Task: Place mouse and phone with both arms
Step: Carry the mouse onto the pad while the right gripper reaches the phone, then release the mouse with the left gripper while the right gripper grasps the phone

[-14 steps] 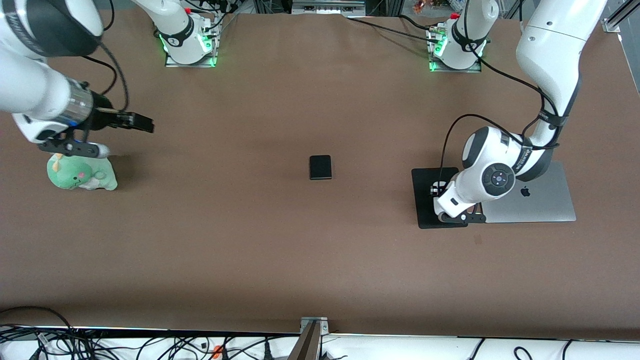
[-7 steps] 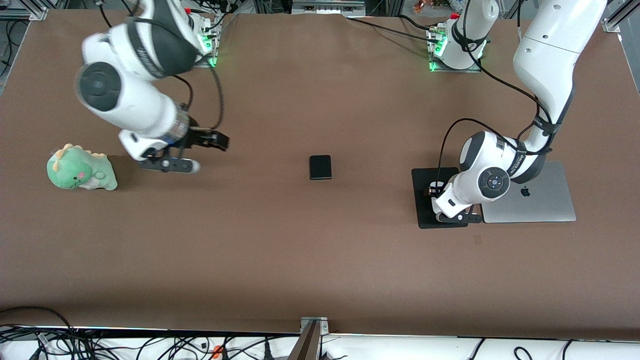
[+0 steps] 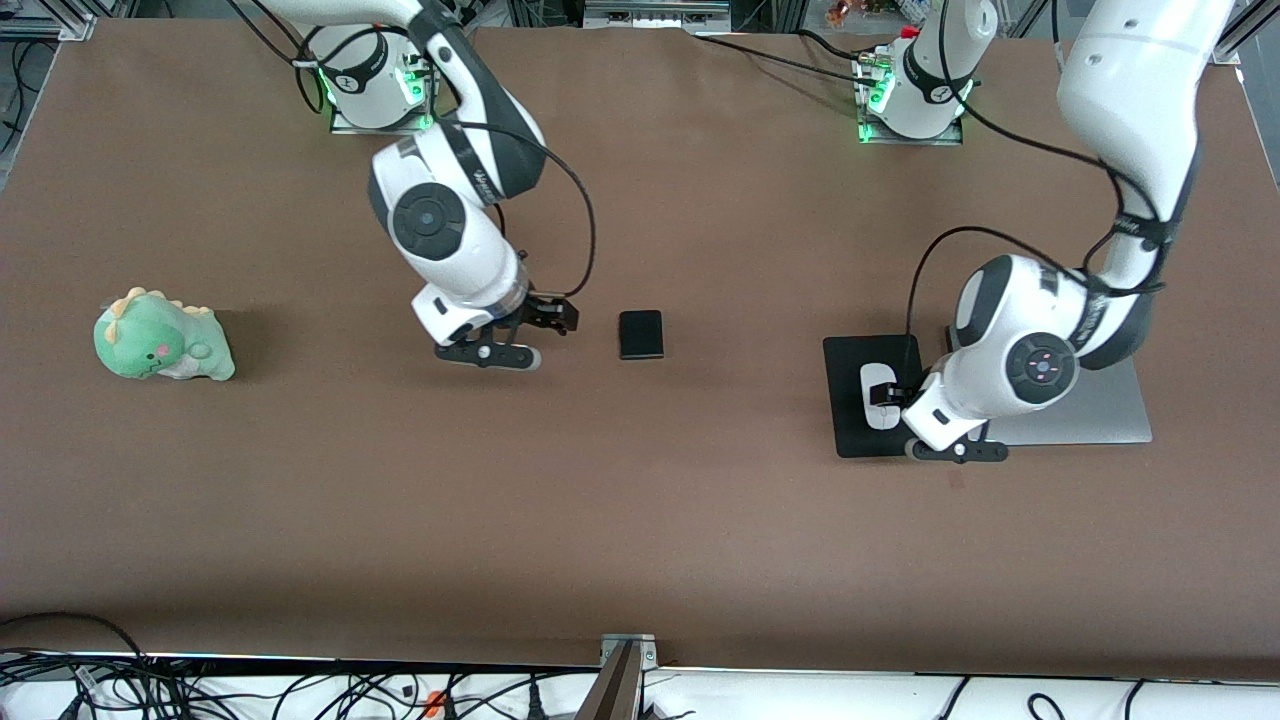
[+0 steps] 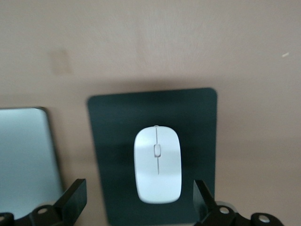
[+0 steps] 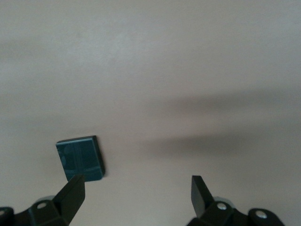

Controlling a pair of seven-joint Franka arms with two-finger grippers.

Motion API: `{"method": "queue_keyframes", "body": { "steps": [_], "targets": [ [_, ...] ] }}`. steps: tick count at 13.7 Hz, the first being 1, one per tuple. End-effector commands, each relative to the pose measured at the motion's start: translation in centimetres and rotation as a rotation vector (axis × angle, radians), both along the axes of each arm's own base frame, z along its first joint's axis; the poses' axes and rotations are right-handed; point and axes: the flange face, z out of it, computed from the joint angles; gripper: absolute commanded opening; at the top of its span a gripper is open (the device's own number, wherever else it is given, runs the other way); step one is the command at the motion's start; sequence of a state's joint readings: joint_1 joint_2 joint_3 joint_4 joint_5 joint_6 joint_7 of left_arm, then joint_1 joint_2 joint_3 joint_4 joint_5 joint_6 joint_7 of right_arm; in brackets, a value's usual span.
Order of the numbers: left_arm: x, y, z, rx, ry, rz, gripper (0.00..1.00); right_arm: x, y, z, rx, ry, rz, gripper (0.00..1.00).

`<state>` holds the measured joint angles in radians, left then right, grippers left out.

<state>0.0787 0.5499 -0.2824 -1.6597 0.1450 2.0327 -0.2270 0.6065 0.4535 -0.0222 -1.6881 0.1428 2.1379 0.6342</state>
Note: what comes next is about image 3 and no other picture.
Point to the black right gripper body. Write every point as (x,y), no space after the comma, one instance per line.
(541,311)

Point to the white computer mouse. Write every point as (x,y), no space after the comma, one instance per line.
(880,420)

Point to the black phone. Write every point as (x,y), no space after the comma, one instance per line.
(641,335)

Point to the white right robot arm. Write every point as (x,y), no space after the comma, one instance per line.
(470,265)

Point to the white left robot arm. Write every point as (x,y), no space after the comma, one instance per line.
(1130,90)

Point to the black mouse pad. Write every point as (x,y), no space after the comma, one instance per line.
(845,400)

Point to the silver laptop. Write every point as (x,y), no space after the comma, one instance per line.
(1120,420)

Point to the metal box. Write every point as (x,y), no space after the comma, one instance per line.
(655,12)

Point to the green dinosaur plush toy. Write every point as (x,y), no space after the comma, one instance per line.
(160,340)

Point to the orange plug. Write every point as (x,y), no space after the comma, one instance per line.
(434,700)

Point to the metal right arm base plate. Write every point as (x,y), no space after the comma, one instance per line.
(385,130)

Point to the metal table edge bracket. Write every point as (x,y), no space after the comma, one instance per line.
(628,650)

